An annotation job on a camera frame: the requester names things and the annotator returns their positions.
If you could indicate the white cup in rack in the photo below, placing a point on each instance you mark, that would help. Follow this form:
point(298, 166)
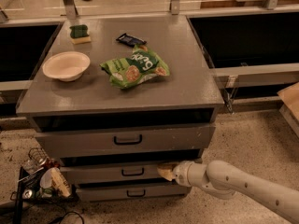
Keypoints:
point(47, 180)

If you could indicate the grey top drawer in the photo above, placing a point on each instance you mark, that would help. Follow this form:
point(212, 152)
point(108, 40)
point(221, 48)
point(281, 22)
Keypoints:
point(86, 143)

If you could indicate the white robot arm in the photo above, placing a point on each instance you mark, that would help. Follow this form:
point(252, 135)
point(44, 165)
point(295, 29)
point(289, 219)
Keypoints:
point(222, 180)

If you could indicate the white bowl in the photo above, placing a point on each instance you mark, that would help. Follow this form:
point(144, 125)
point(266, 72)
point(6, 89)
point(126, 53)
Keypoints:
point(66, 66)

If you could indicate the grey drawer cabinet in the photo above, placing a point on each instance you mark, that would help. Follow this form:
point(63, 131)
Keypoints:
point(188, 96)

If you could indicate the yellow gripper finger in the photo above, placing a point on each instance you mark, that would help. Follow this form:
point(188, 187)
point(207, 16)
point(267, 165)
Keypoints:
point(165, 170)

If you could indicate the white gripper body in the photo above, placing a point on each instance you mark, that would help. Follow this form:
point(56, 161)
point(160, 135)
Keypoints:
point(179, 173)

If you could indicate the dark blue snack wrapper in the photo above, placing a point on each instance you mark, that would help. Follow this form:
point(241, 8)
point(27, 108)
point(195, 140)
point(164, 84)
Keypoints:
point(130, 40)

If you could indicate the cardboard box at right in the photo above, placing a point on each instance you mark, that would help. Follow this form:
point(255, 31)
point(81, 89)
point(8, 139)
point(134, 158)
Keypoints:
point(290, 108)

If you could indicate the green yellow sponge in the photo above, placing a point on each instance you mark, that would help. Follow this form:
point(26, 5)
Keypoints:
point(79, 34)

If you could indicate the green chip bag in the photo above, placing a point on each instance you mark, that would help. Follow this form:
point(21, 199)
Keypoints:
point(144, 64)

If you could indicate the grey drawer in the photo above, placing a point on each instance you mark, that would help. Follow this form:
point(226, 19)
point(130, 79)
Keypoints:
point(127, 190)
point(86, 143)
point(115, 172)

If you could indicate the grey bottom drawer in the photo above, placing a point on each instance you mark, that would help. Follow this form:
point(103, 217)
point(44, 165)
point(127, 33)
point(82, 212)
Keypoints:
point(127, 190)

